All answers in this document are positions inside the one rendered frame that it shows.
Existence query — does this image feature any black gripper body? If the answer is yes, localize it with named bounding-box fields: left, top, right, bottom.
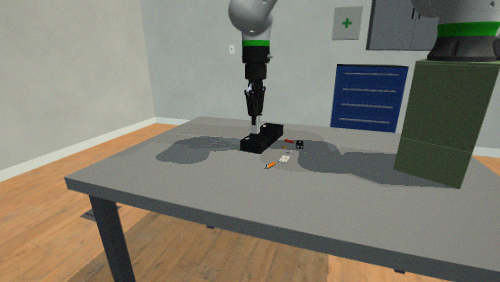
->
left=245, top=64, right=267, bottom=95

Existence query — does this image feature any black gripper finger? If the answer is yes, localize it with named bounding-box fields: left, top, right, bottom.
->
left=244, top=84, right=260, bottom=134
left=258, top=85, right=266, bottom=133

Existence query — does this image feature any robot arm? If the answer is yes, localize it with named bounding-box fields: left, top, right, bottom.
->
left=228, top=0, right=500, bottom=64

